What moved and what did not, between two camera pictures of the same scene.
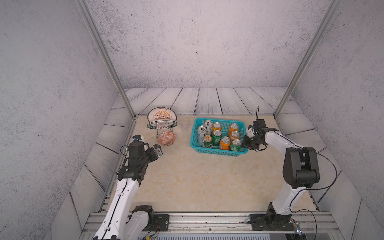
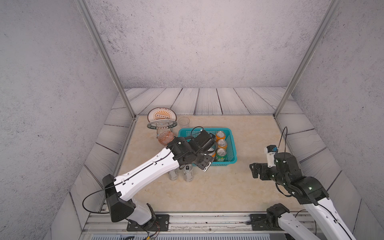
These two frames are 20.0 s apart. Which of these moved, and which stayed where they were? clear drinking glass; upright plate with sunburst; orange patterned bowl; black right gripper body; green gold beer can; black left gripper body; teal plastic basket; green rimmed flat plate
Moved: black left gripper body; black right gripper body; green gold beer can; teal plastic basket
Stayed: green rimmed flat plate; clear drinking glass; upright plate with sunburst; orange patterned bowl
